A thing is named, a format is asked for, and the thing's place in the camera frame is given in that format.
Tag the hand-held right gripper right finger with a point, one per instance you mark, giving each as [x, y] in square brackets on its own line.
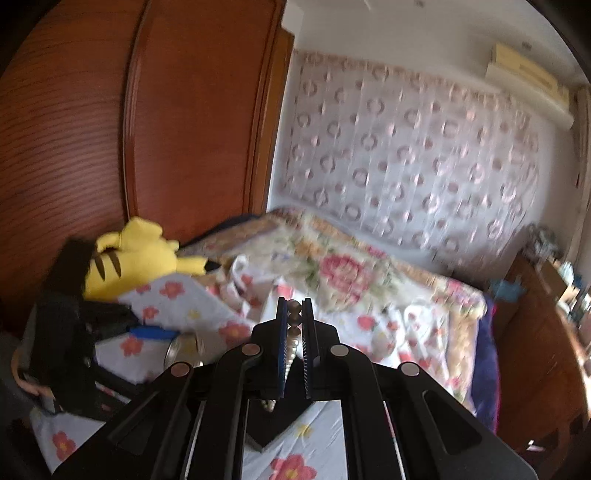
[306, 355]

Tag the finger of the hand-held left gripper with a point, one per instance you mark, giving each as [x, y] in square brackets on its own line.
[154, 333]
[117, 384]

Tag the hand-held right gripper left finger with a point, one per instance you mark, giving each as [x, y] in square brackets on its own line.
[281, 350]

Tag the round silver tin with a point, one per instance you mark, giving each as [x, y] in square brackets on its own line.
[187, 353]

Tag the person's left hand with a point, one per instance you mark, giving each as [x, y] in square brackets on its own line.
[27, 376]

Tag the white red-flowered bed sheet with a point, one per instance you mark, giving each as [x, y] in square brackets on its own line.
[184, 300]

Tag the yellow plush toy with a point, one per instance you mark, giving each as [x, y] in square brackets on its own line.
[134, 261]

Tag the floral quilt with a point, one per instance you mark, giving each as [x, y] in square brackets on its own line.
[341, 270]

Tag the dark blue bed skirt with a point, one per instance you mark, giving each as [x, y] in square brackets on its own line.
[487, 369]

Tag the small blue cloth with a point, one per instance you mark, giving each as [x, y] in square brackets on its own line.
[507, 288]

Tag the wooden wardrobe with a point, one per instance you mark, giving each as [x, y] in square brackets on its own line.
[138, 115]

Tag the wooden dresser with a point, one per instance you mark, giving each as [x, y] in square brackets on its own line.
[540, 360]

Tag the grey artificial flowers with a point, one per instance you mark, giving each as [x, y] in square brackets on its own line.
[544, 240]

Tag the white air conditioner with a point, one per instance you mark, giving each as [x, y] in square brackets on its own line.
[531, 76]

